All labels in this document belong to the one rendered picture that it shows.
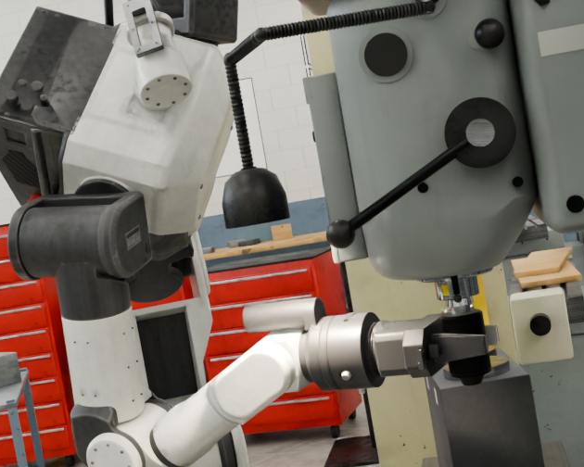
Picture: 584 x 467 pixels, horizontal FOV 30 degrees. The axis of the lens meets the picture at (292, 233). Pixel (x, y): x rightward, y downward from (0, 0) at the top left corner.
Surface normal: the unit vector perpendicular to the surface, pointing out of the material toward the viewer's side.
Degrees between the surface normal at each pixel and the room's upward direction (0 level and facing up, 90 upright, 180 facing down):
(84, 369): 98
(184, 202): 140
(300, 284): 90
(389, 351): 90
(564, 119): 90
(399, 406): 90
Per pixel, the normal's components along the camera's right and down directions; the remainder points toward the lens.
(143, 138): 0.11, -0.51
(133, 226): 0.96, -0.03
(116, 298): 0.70, 0.11
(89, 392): -0.36, 0.25
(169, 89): 0.26, 0.84
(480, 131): -0.15, 0.08
